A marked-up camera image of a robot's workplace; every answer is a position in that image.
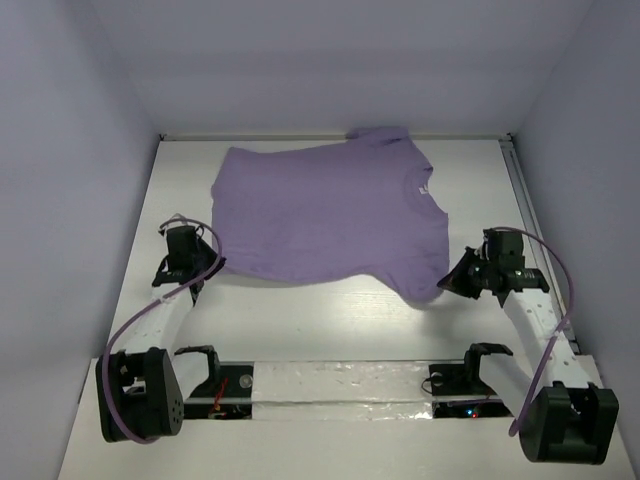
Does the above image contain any purple t shirt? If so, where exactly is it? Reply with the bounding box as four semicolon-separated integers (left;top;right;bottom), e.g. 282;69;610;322
211;127;450;303

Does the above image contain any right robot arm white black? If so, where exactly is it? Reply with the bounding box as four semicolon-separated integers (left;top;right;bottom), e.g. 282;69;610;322
422;227;619;465

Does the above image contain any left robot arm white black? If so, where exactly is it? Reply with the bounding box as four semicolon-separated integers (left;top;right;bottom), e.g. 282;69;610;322
95;219;227;445

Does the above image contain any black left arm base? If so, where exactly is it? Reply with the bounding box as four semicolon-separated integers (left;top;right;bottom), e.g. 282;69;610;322
169;362;254;420

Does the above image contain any aluminium rail right side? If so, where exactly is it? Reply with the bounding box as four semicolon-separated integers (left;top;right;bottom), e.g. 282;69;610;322
499;139;581;354

